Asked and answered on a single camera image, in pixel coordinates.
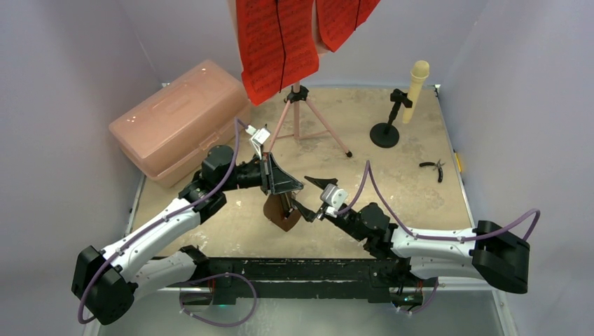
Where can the black pliers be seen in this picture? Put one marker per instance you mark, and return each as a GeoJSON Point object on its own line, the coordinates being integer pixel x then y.
{"type": "Point", "coordinates": [437, 166]}

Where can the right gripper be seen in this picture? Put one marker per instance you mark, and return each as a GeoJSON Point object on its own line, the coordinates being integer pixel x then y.
{"type": "Point", "coordinates": [318, 209]}

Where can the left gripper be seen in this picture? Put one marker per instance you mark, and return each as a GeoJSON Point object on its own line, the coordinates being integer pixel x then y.
{"type": "Point", "coordinates": [273, 179]}

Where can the red sheet music right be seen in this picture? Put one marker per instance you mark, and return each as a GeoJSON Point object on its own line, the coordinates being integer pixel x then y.
{"type": "Point", "coordinates": [337, 20]}

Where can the aluminium frame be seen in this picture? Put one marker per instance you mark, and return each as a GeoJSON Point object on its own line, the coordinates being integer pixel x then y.
{"type": "Point", "coordinates": [109, 280]}

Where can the pink tripod music stand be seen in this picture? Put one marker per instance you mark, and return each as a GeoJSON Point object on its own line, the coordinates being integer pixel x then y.
{"type": "Point", "coordinates": [295, 98]}

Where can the cream microphone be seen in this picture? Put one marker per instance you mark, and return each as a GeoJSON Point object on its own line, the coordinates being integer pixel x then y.
{"type": "Point", "coordinates": [418, 75]}

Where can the black microphone stand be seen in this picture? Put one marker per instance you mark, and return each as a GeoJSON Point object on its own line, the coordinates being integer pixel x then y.
{"type": "Point", "coordinates": [385, 135]}

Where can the pink plastic storage box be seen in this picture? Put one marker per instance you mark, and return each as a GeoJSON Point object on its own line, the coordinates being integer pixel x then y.
{"type": "Point", "coordinates": [168, 135]}

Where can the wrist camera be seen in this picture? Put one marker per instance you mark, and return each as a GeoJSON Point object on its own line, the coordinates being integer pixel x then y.
{"type": "Point", "coordinates": [332, 197]}
{"type": "Point", "coordinates": [258, 136]}

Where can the red sheet music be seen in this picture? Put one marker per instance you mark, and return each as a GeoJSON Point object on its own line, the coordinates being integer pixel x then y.
{"type": "Point", "coordinates": [337, 20]}
{"type": "Point", "coordinates": [276, 44]}

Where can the red sheet music left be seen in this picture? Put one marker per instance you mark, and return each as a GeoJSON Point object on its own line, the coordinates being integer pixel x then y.
{"type": "Point", "coordinates": [276, 44]}

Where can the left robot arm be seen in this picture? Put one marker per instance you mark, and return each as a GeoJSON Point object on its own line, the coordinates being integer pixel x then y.
{"type": "Point", "coordinates": [107, 281]}

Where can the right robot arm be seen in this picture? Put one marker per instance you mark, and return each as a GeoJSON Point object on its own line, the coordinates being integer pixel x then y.
{"type": "Point", "coordinates": [486, 252]}

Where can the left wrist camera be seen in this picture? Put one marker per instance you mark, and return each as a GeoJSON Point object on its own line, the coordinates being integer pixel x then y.
{"type": "Point", "coordinates": [258, 136]}

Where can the brown metronome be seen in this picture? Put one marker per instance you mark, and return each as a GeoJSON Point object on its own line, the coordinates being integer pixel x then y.
{"type": "Point", "coordinates": [279, 210]}

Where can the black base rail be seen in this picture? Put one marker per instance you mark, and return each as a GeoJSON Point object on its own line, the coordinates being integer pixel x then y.
{"type": "Point", "coordinates": [372, 280]}

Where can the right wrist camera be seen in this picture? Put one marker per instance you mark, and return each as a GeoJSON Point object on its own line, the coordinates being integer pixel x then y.
{"type": "Point", "coordinates": [332, 197]}

